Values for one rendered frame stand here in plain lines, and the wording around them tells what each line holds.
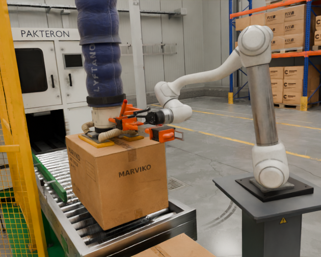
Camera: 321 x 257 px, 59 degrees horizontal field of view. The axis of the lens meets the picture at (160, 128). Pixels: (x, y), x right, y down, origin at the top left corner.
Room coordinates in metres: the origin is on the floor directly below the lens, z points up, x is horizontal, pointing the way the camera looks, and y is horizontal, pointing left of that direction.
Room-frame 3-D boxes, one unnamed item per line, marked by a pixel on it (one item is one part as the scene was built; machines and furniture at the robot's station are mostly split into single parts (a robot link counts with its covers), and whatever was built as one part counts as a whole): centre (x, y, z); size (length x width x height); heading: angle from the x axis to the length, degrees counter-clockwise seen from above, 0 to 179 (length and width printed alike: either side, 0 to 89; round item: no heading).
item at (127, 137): (1.75, 0.23, 1.07); 0.34 x 0.10 x 0.05; 32
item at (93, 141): (1.65, 0.39, 1.07); 0.34 x 0.10 x 0.05; 32
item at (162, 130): (1.19, 0.00, 1.17); 0.08 x 0.07 x 0.05; 32
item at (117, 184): (1.69, 0.31, 0.85); 0.60 x 0.40 x 0.40; 31
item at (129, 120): (1.49, 0.18, 1.17); 0.10 x 0.08 x 0.06; 122
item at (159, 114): (1.56, 0.04, 1.18); 0.09 x 0.07 x 0.08; 123
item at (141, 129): (1.31, 0.06, 1.17); 0.07 x 0.07 x 0.04; 32
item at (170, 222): (1.39, 0.12, 0.58); 0.70 x 0.03 x 0.06; 123
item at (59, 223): (2.20, 1.02, 0.50); 2.31 x 0.05 x 0.19; 33
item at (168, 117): (1.60, -0.03, 1.18); 0.09 x 0.06 x 0.09; 33
